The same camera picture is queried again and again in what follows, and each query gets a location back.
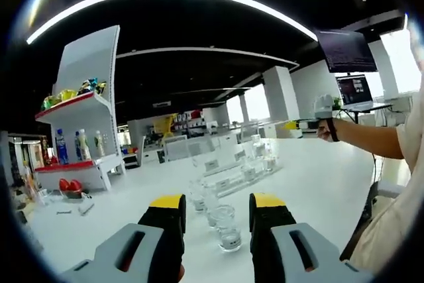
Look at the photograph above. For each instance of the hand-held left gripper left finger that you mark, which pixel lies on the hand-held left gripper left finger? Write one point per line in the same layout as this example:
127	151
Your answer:
114	253

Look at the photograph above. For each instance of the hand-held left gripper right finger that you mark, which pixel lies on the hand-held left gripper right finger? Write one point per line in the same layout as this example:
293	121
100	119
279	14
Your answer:
309	253

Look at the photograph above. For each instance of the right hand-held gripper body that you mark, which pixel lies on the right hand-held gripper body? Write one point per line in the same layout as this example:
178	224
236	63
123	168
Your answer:
323	104

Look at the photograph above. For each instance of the clear acrylic reagent rack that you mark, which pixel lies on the clear acrylic reagent rack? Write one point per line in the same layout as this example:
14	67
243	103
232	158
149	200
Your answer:
224	185

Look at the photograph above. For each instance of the storage rack with boxes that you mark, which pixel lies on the storage rack with boxes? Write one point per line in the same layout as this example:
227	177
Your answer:
187	117

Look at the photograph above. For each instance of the cream drink bottle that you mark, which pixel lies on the cream drink bottle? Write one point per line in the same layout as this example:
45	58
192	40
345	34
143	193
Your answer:
99	145
86	145

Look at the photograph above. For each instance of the orange juice bottle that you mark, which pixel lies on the orange juice bottle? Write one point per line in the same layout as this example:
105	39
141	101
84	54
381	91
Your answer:
29	180

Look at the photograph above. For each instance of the blue white drink bottle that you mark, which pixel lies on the blue white drink bottle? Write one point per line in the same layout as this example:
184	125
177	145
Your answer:
77	147

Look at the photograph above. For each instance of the person's right hand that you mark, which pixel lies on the person's right hand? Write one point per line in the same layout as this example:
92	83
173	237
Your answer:
324	132

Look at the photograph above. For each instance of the person's left hand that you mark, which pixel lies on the person's left hand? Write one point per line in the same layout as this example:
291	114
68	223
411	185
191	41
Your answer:
181	271

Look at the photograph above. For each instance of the green potted plant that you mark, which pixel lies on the green potted plant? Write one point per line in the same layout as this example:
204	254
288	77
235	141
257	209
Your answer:
338	102

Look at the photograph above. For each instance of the laptop with lit screen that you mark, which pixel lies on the laptop with lit screen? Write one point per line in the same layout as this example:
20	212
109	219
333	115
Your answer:
354	89

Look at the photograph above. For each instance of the white brush tool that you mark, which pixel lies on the white brush tool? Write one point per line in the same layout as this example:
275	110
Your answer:
86	208

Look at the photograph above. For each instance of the hanging dark monitor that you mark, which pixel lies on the hanging dark monitor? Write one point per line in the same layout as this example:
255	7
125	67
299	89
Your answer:
346	51

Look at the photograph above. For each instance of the small metal wrench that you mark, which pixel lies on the small metal wrench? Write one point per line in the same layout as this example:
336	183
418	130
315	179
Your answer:
64	212

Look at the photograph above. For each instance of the red rounded object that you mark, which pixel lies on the red rounded object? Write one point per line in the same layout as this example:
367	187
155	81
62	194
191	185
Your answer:
69	186

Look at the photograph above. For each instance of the person in beige shirt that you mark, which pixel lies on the person in beige shirt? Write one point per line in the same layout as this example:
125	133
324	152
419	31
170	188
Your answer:
397	203

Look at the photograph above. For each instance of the white mesh desk screen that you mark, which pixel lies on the white mesh desk screen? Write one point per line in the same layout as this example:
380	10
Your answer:
179	150

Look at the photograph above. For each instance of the ceiling light strip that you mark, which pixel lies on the ceiling light strip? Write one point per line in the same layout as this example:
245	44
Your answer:
405	22

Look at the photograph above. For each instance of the red chip can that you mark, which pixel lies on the red chip can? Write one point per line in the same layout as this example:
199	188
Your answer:
44	150

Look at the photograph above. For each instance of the ceiling air vent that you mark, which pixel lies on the ceiling air vent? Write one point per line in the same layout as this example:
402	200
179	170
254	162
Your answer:
161	104

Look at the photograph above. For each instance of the green snack bag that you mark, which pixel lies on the green snack bag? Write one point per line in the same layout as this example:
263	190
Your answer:
49	102

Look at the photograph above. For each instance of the yellow snack bag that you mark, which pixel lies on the yellow snack bag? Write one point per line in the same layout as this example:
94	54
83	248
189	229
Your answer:
68	94

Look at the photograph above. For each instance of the dark blue snack bag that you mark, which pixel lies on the dark blue snack bag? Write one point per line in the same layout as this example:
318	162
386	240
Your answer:
91	85

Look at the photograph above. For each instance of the white display shelf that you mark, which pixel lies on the white display shelf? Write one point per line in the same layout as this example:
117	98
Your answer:
89	54

